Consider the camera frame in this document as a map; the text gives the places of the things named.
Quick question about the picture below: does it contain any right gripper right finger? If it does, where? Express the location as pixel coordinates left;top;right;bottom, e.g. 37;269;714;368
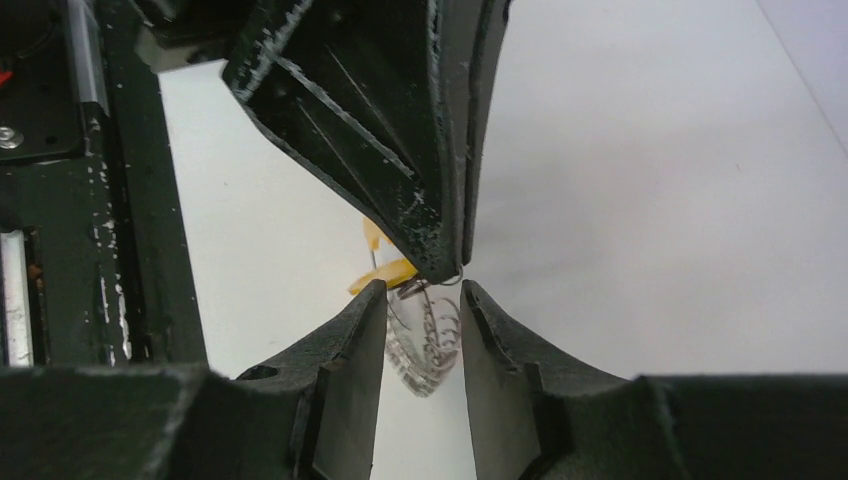
461;280;847;479

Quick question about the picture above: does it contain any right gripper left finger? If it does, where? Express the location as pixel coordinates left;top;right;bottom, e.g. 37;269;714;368
1;281;387;479

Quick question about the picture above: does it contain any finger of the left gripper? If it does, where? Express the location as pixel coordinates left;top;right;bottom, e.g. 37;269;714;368
222;1;460;283
462;0;511;265

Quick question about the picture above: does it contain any large keyring with yellow grip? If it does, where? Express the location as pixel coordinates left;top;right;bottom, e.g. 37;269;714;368
363;218;461;398

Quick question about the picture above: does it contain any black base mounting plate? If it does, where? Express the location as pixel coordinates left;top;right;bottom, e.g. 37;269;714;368
1;1;207;367

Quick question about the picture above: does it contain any key with yellow tag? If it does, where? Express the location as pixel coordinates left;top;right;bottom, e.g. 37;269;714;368
348;258;418;295

